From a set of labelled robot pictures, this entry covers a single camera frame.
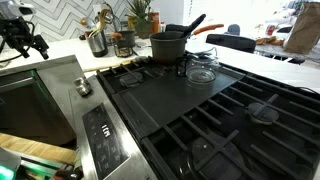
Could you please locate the dark grey cooking pot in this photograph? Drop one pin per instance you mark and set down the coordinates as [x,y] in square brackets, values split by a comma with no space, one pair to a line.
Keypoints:
[167,46]

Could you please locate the stainless steel dishwasher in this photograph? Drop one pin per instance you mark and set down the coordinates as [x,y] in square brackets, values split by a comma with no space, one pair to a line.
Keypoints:
[35,101]

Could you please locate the silver utensil tin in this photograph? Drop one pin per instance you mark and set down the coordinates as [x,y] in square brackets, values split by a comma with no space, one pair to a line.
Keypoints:
[97,44]

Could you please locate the black wire trivet stand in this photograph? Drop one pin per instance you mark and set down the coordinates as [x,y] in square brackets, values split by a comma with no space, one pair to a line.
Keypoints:
[123,48]

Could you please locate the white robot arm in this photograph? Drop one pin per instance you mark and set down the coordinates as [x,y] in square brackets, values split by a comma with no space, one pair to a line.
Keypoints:
[12,9]

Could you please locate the black stove griddle plate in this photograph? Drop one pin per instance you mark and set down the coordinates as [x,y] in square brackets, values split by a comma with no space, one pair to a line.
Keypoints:
[150,106]

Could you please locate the stainless steel gas range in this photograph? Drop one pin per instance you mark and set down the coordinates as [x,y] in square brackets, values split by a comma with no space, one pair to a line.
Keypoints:
[255,129]

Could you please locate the small black saucepan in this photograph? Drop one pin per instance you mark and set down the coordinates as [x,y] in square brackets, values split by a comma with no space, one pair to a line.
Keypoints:
[128,35]

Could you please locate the black oven control panel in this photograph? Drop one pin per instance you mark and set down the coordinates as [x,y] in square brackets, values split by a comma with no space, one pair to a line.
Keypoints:
[105,145]

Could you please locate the black chair backrest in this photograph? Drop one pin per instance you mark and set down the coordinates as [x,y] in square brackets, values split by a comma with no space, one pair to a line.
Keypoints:
[240,43]

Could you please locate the wooden cooking spatula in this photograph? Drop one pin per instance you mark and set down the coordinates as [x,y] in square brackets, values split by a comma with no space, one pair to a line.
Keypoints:
[99,26]

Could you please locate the silver stove knob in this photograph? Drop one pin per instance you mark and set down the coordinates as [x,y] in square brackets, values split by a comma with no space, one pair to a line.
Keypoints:
[83,87]

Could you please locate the potted green plant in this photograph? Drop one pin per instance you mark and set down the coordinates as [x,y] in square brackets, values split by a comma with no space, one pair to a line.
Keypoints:
[139,10]

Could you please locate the brown paper bag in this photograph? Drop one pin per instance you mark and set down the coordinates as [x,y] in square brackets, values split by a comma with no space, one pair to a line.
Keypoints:
[305,33]

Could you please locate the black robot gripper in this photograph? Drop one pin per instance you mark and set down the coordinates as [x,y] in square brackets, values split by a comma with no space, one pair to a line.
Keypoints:
[19,34]

